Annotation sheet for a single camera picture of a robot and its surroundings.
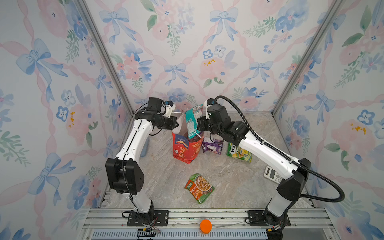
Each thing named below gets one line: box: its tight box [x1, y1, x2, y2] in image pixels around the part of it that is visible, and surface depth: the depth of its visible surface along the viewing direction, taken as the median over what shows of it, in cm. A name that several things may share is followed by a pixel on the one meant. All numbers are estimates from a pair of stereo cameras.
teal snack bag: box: [185, 104, 204, 140], surface depth 79 cm
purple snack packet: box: [201, 135, 223, 156], surface depth 99 cm
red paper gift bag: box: [172, 112, 204, 164], surface depth 83 cm
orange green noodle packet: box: [184, 173, 215, 204], surface depth 85 cm
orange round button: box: [200, 219, 212, 234], surface depth 66 cm
